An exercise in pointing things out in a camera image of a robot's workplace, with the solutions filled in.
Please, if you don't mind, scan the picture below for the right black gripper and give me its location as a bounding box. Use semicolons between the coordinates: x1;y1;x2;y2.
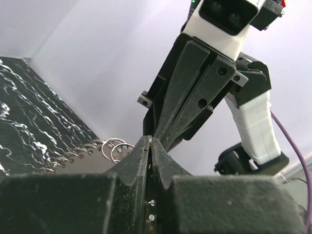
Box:
143;33;248;151

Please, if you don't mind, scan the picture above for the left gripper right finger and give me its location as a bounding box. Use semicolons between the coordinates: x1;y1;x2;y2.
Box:
151;139;308;234

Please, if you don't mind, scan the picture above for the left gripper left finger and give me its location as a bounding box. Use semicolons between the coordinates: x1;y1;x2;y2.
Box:
0;136;149;234

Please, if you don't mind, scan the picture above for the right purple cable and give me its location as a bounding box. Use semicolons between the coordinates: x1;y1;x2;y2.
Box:
270;111;312;230

